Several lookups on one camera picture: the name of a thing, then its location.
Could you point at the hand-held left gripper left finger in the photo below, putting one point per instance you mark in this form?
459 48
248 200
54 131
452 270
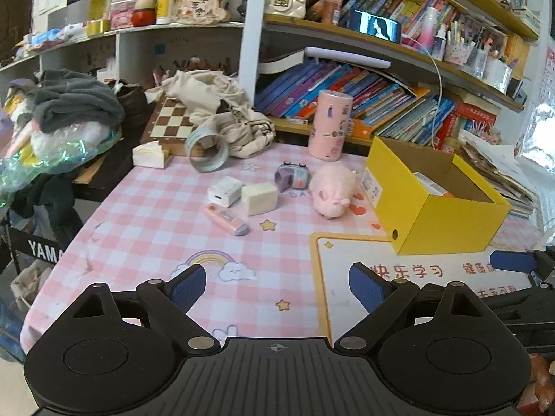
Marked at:
190 285

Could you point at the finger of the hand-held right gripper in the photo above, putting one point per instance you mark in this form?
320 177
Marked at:
524 298
514 262

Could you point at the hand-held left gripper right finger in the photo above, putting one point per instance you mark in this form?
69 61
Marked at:
366 287

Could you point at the yellow cardboard box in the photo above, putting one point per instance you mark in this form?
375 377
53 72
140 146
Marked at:
433 225

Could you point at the white charger plug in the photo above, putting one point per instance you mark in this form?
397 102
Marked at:
225 190

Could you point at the pink plush pig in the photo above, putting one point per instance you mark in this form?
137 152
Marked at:
331 186

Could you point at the cream rectangular block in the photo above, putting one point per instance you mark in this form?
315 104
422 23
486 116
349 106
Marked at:
259 199

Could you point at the clear packing tape roll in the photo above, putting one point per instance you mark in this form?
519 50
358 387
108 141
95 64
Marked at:
221 156

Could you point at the purple toy camera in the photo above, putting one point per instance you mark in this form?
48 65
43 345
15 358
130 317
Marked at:
290 176

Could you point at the white desk pad red print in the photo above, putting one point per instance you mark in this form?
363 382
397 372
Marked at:
338 268

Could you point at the pink checked table mat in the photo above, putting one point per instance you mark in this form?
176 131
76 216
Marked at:
151 234

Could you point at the stack of loose papers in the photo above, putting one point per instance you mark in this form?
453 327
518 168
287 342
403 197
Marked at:
498 169

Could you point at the small white orange carton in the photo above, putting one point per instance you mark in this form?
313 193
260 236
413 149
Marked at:
431 184

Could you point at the black digital piano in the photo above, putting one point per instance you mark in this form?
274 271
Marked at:
112 182

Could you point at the small white paper box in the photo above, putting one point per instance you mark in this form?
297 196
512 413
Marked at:
149 154

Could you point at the brown cardboard sheet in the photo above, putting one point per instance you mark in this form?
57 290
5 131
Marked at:
89 169

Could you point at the wooden chessboard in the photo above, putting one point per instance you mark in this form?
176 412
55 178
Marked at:
167 123

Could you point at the pink printed cylinder canister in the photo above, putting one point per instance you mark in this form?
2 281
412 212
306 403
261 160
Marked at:
331 125

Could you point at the dark cloth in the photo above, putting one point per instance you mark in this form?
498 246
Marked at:
47 199

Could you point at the iridescent plastic bag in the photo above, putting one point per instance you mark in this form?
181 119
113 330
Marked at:
52 156

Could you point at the dark brown leather bag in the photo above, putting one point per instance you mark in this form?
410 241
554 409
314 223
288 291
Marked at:
132 102

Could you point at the beige cloth bag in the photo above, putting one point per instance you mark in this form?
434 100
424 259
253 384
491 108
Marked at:
208 91

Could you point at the row of colourful books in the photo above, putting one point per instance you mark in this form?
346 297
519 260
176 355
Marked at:
325 86

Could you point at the grey folded clothing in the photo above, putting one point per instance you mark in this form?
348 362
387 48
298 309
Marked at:
73 104

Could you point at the pink pen cup with pens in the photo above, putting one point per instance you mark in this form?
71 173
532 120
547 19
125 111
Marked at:
457 52

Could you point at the row of small figurines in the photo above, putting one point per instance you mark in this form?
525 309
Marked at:
201 66

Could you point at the white plastic bar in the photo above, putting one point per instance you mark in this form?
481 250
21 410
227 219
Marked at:
347 57

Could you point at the thick white paperback book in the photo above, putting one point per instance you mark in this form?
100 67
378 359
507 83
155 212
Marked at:
282 61

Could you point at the white pink spray bottle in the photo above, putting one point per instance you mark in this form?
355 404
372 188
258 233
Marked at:
429 30

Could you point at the smartphone with lit screen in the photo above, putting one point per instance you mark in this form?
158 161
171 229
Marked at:
375 26

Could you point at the white shelf unit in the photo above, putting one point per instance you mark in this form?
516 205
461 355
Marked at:
253 30

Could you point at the wooden bookshelf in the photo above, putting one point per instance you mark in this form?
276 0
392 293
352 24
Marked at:
303 30

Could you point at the red wooden doll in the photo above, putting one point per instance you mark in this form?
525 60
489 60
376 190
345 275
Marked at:
144 13

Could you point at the pink tissue box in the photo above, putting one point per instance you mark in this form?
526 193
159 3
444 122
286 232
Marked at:
122 17

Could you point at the blue white packets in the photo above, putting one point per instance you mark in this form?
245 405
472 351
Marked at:
47 37

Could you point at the white quilted purse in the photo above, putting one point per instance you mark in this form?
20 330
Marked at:
286 2

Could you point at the dark wooden door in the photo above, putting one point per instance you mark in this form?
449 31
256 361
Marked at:
17 8

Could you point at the white wall switch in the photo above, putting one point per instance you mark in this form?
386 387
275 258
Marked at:
47 2

